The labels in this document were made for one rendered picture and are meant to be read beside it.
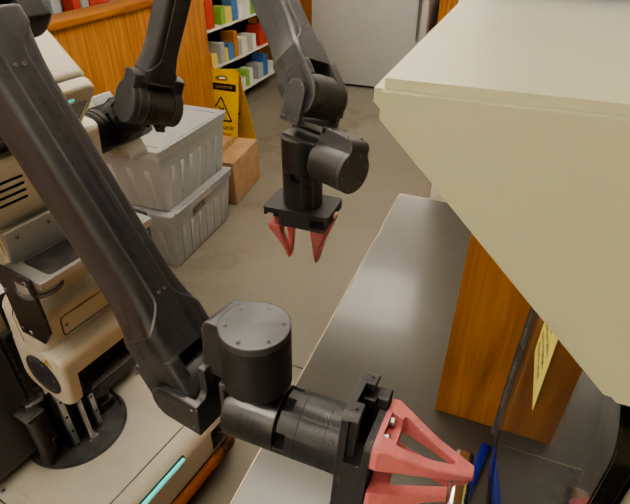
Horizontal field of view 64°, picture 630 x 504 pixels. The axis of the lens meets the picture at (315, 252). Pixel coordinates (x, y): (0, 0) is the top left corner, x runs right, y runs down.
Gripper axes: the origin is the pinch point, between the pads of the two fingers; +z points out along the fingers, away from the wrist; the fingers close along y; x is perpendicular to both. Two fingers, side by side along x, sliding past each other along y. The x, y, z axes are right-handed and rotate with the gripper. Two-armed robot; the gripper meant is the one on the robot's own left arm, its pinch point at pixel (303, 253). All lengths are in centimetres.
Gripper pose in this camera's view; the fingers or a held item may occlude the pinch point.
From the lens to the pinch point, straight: 79.6
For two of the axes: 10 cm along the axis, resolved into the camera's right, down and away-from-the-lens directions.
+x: 3.6, -5.3, 7.7
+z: 0.0, 8.2, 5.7
